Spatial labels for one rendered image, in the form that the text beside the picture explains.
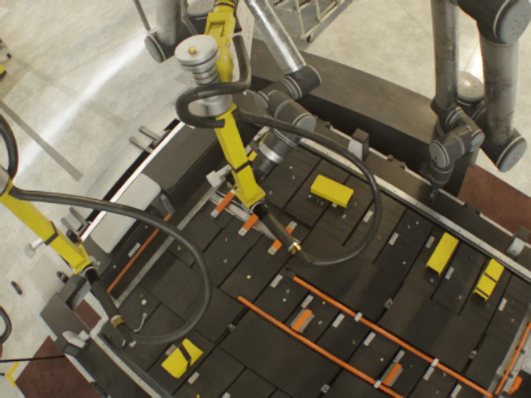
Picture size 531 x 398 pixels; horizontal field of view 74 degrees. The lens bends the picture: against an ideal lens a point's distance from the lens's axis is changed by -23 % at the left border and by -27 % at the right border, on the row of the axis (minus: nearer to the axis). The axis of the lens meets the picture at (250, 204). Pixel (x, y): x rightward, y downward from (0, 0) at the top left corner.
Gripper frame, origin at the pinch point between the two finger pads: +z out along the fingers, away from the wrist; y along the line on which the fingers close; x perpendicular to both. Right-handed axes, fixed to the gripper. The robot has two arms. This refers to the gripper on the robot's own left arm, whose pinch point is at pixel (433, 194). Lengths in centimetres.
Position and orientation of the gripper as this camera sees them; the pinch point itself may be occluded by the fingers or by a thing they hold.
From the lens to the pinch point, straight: 197.6
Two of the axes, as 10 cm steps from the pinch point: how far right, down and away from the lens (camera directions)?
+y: 5.4, -7.8, 3.3
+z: 1.9, 4.9, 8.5
